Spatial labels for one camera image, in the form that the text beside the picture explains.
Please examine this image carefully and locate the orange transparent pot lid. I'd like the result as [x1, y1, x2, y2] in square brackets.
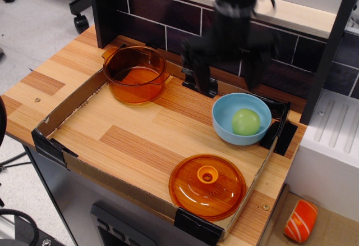
[168, 154, 246, 222]

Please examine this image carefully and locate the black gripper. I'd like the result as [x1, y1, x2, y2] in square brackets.
[181, 7, 279, 92]

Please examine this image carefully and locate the white toy sink drainboard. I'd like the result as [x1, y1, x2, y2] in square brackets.
[297, 88, 359, 171]

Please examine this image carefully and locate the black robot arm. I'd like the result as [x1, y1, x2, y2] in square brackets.
[182, 0, 278, 97]

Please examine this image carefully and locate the black cable bottom left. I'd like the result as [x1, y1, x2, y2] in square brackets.
[0, 152, 27, 174]

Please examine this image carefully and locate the orange salmon sushi toy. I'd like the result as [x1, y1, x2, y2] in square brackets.
[284, 199, 318, 243]

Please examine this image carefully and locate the green toy pear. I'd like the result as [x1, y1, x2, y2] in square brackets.
[232, 108, 261, 136]

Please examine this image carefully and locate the black oven control panel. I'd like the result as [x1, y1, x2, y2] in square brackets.
[90, 204, 157, 246]

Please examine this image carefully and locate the black chair caster wheel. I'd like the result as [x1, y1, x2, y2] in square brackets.
[73, 15, 89, 34]

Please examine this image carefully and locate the light blue bowl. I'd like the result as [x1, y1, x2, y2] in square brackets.
[212, 93, 271, 145]

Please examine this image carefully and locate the orange transparent pot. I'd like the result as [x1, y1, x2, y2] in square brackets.
[102, 45, 170, 104]

